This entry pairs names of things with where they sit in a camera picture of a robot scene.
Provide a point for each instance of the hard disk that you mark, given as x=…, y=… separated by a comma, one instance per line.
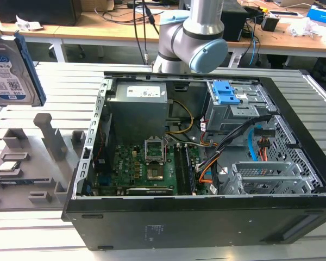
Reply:
x=5, y=76

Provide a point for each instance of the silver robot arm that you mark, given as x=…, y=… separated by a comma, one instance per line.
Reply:
x=184, y=35

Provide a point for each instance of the grey metal disk bay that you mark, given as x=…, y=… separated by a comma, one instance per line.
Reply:
x=271, y=176

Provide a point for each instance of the grey power supply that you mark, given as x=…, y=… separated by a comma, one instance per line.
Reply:
x=135, y=114

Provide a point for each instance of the black RAM slot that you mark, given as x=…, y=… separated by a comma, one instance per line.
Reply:
x=180, y=168

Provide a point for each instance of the CPU socket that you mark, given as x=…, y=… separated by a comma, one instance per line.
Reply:
x=155, y=174

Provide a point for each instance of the green motherboard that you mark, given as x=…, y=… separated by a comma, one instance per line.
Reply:
x=130, y=163

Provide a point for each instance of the black RAM stick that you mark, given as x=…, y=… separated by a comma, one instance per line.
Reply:
x=190, y=174

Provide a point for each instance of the black graphics card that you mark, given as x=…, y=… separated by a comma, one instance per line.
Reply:
x=149, y=191

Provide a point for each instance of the black PC case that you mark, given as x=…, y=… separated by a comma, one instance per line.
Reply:
x=179, y=225

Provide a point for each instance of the black tower box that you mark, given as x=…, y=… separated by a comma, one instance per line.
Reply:
x=233, y=23

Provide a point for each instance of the grey parts rack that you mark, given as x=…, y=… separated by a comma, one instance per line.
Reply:
x=38, y=176

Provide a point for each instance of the brown cardboard box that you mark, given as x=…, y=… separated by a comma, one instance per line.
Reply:
x=97, y=5

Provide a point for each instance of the small black box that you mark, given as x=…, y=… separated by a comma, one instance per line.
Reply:
x=269, y=24

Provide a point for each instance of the silver CPU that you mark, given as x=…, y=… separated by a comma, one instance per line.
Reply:
x=6, y=166

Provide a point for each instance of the large black box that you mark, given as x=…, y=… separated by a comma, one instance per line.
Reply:
x=43, y=12

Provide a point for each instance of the crumpled white paper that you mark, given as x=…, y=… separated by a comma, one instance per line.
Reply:
x=28, y=24

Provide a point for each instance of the clear plastic wrap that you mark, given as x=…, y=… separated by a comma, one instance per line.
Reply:
x=304, y=27

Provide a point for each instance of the silver laptop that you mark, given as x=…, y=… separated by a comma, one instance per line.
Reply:
x=290, y=2

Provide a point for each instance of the blue and white box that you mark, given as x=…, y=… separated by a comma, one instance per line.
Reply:
x=322, y=16

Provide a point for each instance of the wooden desk with white frame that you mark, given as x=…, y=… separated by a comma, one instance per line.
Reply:
x=97, y=30
x=288, y=40

